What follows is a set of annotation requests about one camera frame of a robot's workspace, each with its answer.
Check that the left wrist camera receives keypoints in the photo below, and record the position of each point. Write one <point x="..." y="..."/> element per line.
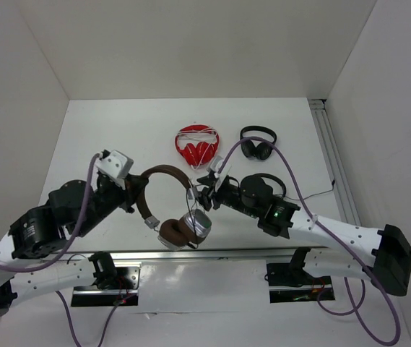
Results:
<point x="115" y="165"/>

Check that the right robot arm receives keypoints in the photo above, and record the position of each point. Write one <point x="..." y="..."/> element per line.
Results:
<point x="380" y="255"/>

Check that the brown silver headphones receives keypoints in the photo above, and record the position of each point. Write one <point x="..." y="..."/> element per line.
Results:
<point x="170" y="211"/>

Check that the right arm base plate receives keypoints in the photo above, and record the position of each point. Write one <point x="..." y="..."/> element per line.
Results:
<point x="282" y="275"/>

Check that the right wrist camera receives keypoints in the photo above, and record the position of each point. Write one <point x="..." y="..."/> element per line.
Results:
<point x="219" y="171"/>

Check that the white front cover panel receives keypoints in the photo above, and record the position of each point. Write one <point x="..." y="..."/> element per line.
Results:
<point x="203" y="286"/>

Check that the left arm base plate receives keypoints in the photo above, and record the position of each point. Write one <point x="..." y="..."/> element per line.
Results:
<point x="122" y="290"/>

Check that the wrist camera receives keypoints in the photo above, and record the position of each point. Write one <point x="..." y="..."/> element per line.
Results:
<point x="115" y="165"/>
<point x="219" y="171"/>

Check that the near black headphones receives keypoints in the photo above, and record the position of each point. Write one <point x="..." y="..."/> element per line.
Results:
<point x="256" y="185"/>

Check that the red headphones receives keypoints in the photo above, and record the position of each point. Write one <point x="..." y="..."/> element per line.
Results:
<point x="197" y="144"/>

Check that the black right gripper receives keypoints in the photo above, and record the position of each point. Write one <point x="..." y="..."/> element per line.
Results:
<point x="204" y="200"/>

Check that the front aluminium rail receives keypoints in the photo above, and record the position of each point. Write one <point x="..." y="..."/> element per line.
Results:
<point x="282" y="254"/>

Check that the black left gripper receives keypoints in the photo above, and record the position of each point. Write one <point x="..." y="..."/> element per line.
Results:
<point x="133" y="185"/>

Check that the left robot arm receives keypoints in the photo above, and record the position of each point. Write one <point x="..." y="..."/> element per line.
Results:
<point x="30" y="252"/>

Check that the aluminium rail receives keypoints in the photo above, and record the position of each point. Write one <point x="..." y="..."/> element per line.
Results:
<point x="342" y="191"/>
<point x="282" y="254"/>

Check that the right aluminium rail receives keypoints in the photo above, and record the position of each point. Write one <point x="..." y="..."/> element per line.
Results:
<point x="342" y="191"/>

